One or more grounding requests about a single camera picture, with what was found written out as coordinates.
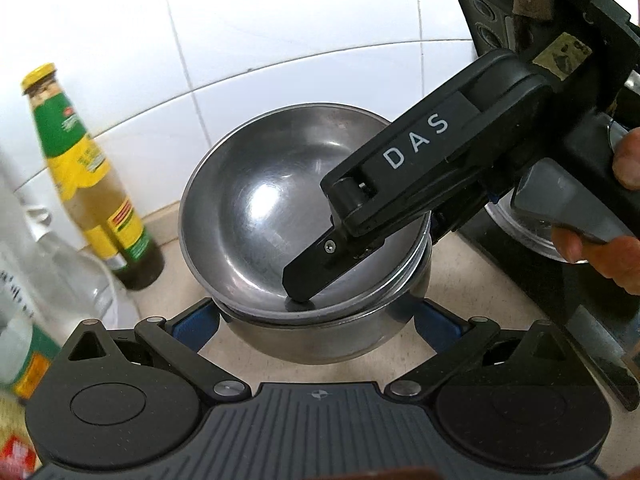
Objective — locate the person's right hand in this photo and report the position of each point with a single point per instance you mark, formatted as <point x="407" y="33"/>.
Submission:
<point x="600" y="260"/>

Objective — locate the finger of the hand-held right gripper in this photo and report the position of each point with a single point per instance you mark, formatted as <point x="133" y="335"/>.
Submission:
<point x="447" y="224"/>
<point x="400" y="160"/>

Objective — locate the green label dark sauce bottle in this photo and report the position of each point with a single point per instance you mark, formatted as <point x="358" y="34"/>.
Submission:
<point x="85" y="160"/>

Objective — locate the stainless steel bowl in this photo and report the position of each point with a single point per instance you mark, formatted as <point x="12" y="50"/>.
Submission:
<point x="424" y="256"/>
<point x="250" y="200"/>
<point x="320" y="340"/>

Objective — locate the red yellow label bottle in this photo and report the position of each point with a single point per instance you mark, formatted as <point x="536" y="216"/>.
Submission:
<point x="12" y="460"/>

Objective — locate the clear plastic bottle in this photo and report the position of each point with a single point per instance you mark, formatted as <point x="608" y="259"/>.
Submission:
<point x="55" y="240"/>

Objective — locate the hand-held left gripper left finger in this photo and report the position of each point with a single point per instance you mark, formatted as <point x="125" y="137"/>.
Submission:
<point x="192" y="322"/>

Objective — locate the black gas stove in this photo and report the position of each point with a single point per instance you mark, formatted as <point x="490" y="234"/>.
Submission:
<point x="525" y="280"/>

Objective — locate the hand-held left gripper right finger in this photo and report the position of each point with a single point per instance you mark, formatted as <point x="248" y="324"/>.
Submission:
<point x="440" y="325"/>

